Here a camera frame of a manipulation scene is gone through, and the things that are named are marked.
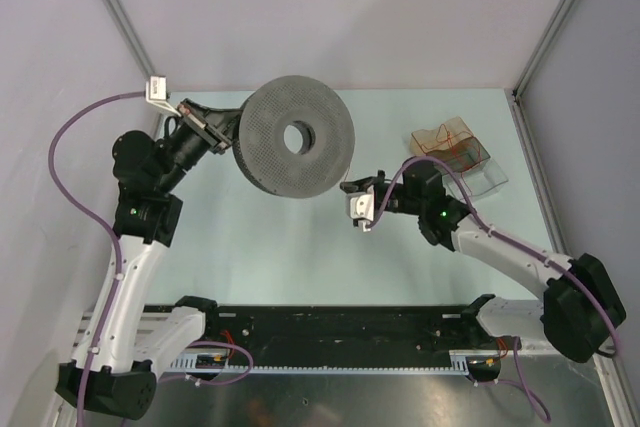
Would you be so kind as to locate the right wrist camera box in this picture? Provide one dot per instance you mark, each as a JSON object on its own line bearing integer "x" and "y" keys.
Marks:
{"x": 361, "y": 209}

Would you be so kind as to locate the left aluminium frame post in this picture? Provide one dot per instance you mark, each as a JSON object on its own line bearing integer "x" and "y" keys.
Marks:
{"x": 130, "y": 36}

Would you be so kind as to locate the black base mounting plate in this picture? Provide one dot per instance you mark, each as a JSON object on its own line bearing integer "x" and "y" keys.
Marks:
{"x": 352, "y": 338}

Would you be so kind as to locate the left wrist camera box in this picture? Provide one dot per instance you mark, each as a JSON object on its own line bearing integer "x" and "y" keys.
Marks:
{"x": 157, "y": 95}

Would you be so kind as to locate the clear plastic bin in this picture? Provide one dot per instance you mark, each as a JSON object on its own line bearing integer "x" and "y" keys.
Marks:
{"x": 485, "y": 177}

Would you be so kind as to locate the aluminium frame post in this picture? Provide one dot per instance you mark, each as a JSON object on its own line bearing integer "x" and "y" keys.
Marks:
{"x": 130, "y": 36}
{"x": 552, "y": 30}

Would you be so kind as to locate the black cable spool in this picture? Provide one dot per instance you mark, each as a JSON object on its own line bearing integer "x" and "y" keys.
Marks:
{"x": 295, "y": 137}

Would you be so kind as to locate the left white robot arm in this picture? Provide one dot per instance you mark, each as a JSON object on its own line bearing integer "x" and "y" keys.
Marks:
{"x": 110, "y": 371}

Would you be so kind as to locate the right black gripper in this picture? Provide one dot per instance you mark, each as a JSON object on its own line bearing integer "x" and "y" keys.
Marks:
{"x": 361, "y": 185}

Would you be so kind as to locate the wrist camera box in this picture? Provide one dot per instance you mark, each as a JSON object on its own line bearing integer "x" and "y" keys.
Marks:
{"x": 157, "y": 95}
{"x": 361, "y": 209}

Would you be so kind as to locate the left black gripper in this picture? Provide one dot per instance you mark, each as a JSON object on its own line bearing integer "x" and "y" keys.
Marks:
{"x": 206, "y": 124}

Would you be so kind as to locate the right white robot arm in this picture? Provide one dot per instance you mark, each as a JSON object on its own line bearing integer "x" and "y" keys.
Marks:
{"x": 575, "y": 307}

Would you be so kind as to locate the right aluminium frame post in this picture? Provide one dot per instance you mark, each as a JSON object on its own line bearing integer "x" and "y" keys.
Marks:
{"x": 552, "y": 30}

